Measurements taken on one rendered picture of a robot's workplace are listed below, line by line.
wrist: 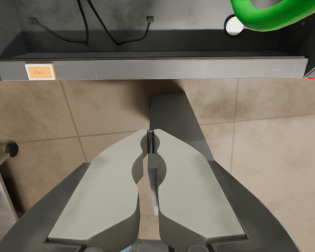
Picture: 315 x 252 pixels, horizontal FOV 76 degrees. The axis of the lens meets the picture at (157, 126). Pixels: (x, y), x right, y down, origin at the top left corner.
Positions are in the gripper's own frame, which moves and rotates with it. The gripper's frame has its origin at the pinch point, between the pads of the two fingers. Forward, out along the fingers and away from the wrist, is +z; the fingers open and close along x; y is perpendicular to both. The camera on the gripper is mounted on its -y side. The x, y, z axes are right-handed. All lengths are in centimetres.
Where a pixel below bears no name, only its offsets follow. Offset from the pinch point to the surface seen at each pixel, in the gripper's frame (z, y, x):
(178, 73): 29.5, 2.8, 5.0
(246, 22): 5.2, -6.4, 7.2
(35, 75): 28.3, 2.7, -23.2
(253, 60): 29.5, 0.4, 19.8
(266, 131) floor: 124, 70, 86
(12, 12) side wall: 40, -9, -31
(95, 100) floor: 125, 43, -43
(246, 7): 6.6, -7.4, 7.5
